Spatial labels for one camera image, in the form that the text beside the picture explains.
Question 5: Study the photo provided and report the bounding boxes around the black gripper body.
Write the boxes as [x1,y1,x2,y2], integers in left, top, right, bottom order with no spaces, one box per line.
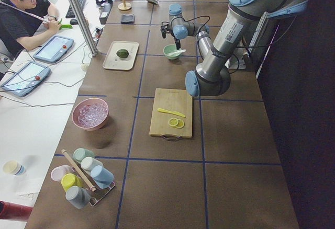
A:
[160,23,173,35]

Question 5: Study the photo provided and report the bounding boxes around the white plastic spoon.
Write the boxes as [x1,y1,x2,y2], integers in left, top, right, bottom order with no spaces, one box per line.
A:
[167,49,186,56]

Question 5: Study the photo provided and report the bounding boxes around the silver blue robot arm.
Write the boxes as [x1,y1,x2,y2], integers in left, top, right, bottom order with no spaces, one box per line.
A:
[161,0,308,97]

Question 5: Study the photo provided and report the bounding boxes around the light green bowl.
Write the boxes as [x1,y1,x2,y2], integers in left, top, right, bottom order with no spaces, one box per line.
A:
[163,44,183,61]

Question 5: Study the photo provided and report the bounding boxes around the pink bowl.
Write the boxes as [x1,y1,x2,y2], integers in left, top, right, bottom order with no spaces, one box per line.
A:
[72,98,109,131]

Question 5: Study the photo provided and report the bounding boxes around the grey folded cloth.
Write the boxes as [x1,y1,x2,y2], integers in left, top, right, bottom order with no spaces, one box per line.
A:
[120,14,135,24]

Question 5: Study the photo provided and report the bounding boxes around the wooden stand with round base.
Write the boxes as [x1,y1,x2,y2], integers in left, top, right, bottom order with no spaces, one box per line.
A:
[118,0,132,11]

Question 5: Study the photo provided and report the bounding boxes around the green avocado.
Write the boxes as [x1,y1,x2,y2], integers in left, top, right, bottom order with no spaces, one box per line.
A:
[116,49,129,59]

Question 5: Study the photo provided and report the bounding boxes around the bamboo cutting board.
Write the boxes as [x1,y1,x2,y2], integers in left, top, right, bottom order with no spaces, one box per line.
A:
[149,88,193,138]

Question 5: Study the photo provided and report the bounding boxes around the cream rabbit tray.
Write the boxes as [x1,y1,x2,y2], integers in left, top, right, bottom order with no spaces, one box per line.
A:
[102,41,139,71]

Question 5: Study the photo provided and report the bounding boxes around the yellow plastic knife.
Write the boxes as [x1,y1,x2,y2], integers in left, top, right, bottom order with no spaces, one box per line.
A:
[157,108,186,118]

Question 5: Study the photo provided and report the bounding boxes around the black keyboard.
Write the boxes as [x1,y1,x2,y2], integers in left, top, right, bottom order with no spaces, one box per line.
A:
[65,0,87,19]

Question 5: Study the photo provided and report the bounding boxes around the black computer mouse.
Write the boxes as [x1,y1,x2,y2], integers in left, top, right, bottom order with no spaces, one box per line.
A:
[70,18,79,25]

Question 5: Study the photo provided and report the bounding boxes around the upper teach pendant tablet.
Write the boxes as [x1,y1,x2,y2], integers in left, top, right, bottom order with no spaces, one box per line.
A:
[33,35,74,64]

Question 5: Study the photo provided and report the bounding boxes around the teach pendant tablet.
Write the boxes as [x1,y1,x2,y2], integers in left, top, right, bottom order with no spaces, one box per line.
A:
[33,35,74,64]
[1,61,51,97]

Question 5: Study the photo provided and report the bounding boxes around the clear ice cubes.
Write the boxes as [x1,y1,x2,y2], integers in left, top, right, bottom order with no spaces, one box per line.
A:
[75,103,108,128]

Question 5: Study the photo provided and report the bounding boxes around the seated person in black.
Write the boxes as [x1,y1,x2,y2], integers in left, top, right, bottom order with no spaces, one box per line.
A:
[1,0,61,57]

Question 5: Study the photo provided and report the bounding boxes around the pale green cup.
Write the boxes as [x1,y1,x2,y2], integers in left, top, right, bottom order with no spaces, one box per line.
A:
[73,148,95,164]

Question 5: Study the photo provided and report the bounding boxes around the white cup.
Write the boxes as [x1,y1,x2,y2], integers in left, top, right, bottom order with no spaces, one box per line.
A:
[81,156,104,174]

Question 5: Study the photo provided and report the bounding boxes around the lower teach pendant tablet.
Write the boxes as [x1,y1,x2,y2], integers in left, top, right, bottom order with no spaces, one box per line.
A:
[1,61,51,97]

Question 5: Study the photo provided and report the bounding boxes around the light blue cup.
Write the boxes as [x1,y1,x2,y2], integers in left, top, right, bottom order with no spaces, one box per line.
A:
[90,165,114,189]

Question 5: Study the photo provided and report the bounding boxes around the white metal cup rack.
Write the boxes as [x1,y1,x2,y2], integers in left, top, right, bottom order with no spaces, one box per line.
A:
[88,182,115,207]

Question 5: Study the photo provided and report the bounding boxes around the yellow cup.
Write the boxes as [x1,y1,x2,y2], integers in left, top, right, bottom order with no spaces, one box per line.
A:
[61,173,83,192]

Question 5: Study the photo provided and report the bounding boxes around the pink cup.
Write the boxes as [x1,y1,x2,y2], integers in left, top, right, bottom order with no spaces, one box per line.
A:
[50,165,72,182]

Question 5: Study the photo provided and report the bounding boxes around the cream paper cup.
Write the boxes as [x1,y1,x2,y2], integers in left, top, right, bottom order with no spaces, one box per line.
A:
[3,160,26,176]

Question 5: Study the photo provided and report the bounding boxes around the aluminium camera post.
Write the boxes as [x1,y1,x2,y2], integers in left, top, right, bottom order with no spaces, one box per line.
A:
[69,0,98,57]

